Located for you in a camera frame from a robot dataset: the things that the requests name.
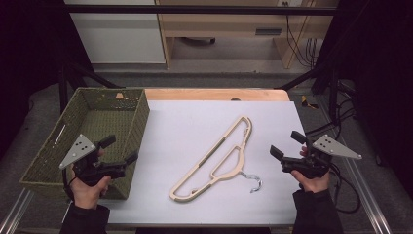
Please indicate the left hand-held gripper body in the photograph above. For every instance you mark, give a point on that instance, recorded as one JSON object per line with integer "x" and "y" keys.
{"x": 85, "y": 169}

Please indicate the white cabinet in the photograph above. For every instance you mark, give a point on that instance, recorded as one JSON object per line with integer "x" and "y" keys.
{"x": 120, "y": 39}

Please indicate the tan basket tag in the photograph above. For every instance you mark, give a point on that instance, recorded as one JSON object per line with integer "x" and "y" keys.
{"x": 119, "y": 96}

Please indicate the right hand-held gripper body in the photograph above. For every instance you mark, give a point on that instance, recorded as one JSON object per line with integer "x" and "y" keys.
{"x": 308, "y": 166}

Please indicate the light wooden desk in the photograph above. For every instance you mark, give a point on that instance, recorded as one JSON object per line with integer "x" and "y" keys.
{"x": 220, "y": 24}

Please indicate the person's right hand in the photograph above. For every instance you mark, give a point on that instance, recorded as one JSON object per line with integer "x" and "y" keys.
{"x": 313, "y": 184}

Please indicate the green woven basket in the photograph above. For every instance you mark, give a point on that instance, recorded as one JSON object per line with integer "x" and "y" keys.
{"x": 97, "y": 121}

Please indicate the black metal stand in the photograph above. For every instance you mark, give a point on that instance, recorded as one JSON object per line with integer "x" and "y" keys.
{"x": 332, "y": 94}
{"x": 65, "y": 87}

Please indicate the person's left hand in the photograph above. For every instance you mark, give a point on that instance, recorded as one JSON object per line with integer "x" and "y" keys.
{"x": 87, "y": 195}

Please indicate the black horizontal frame bar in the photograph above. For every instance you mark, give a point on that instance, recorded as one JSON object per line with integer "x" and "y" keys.
{"x": 195, "y": 9}

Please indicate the yellow and black object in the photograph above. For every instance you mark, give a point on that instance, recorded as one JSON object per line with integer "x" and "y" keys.
{"x": 307, "y": 102}

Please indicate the white paper sheet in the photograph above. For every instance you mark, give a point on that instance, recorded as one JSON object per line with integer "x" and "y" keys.
{"x": 181, "y": 130}

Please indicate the aluminium rail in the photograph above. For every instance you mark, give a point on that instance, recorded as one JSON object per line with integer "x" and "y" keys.
{"x": 360, "y": 182}
{"x": 14, "y": 211}

